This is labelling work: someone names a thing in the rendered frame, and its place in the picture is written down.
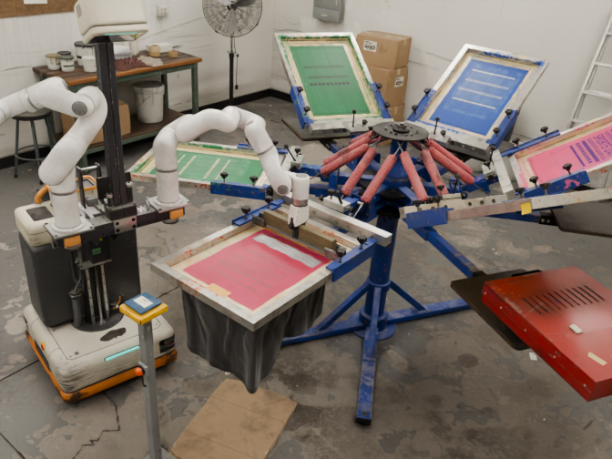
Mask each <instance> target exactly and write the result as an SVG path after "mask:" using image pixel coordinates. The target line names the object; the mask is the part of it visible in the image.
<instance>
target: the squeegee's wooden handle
mask: <svg viewBox="0 0 612 459"><path fill-rule="evenodd" d="M263 219H264V225H265V226H267V225H269V226H272V227H273V228H275V229H277V230H280V231H283V232H285V233H287V234H289V235H291V236H292V230H291V229H289V225H290V224H288V218H286V217H284V216H282V215H280V214H278V213H276V212H273V211H271V210H269V209H265V210H264V212H263ZM298 232H299V237H298V239H299V240H302V241H304V242H307V243H309V244H311V245H312V246H314V247H316V248H319V249H321V250H324V251H325V247H326V248H328V249H330V250H333V251H335V250H336V239H334V238H332V237H329V236H327V235H325V234H323V233H320V232H319V231H317V230H315V229H311V228H309V227H307V226H304V225H302V224H301V225H299V227H298Z"/></svg>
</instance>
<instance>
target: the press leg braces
mask: <svg viewBox="0 0 612 459"><path fill-rule="evenodd" d="M369 286H370V285H369V284H368V282H367V281H366V282H365V283H363V284H362V285H361V286H360V287H359V288H358V289H357V290H356V291H355V292H354V293H352V294H351V295H350V296H349V297H348V298H347V299H346V300H345V301H344V302H343V303H341V304H340V305H339V306H338V307H337V308H336V309H335V310H334V311H333V312H332V313H330V314H329V315H328V316H327V317H326V318H325V319H324V320H323V321H322V322H321V323H319V324H318V325H315V326H311V327H312V328H313V330H314V331H315V333H321V332H329V331H332V328H331V327H330V325H332V324H333V323H334V322H335V321H336V320H337V319H338V318H339V317H340V316H341V315H343V314H344V313H345V312H346V311H347V310H348V309H349V308H350V307H351V306H352V305H353V304H354V303H355V302H356V301H357V300H359V299H360V298H361V296H363V295H364V294H365V293H366V292H367V291H368V290H369ZM390 288H391V289H392V290H394V291H395V292H396V293H398V294H399V295H400V296H401V297H403V298H404V299H405V300H406V301H408V302H409V303H410V304H412V305H413V307H411V309H412V310H413V311H414V312H415V314H417V313H423V312H428V311H430V310H429V309H428V307H427V306H426V305H422V304H421V303H420V302H419V301H417V300H416V299H415V298H413V297H412V296H411V295H410V294H409V293H407V292H406V291H405V290H403V289H402V288H401V287H400V286H399V285H397V284H396V283H395V282H394V281H393V280H391V285H390ZM380 298H381V288H376V287H374V294H373V303H372V317H371V325H370V332H369V339H368V345H367V348H365V347H364V352H363V360H364V361H369V362H375V354H376V349H374V344H375V337H376V330H377V322H378V315H379V307H380Z"/></svg>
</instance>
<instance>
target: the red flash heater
mask: <svg viewBox="0 0 612 459"><path fill-rule="evenodd" d="M482 293H483V297H482V300H481V302H482V303H483V304H484V305H485V306H486V307H487V308H488V309H490V310H491V311H492V312H493V313H494V314H495V315H496V316H497V317H498V318H499V319H500V320H501V321H502V322H503V323H504V324H505V325H507V326H508V327H509V328H510V329H511V330H512V331H513V332H514V333H515V334H516V335H517V336H518V337H519V338H520V339H521V340H522V341H523V342H525V343H526V344H527V345H528V346H529V347H530V348H531V349H532V350H533V351H534V352H535V353H536V354H537V355H538V356H539V357H540V358H541V359H543V360H544V361H545V362H546V363H547V364H548V365H549V366H550V367H551V368H552V369H553V370H554V371H555V372H556V373H557V374H558V375H559V376H561V377H562V378H563V379H564V380H565V381H566V382H567V383H568V384H569V385H570V386H571V387H572V388H573V389H574V390H575V391H576V392H577V393H579V394H580V395H581V396H582V397H583V398H584V399H585V400H586V401H587V402H591V401H594V400H597V399H600V398H603V397H607V396H609V395H612V291H611V290H609V289H608V288H606V287H605V286H604V285H602V284H601V283H599V282H598V281H597V280H595V279H593V278H592V277H591V276H589V275H588V274H586V273H585V272H584V271H582V270H581V269H579V268H578V267H577V266H576V265H575V266H569V267H564V268H560V269H554V270H545V271H540V272H535V273H530V274H525V275H520V276H514V277H510V278H505V279H500V280H490V281H486V282H484V286H483V289H482ZM572 324H575V325H576V326H577V327H578V328H579V329H581V330H582V331H583V332H581V333H575V332H573V331H572V330H571V329H570V328H569V326H570V325H572Z"/></svg>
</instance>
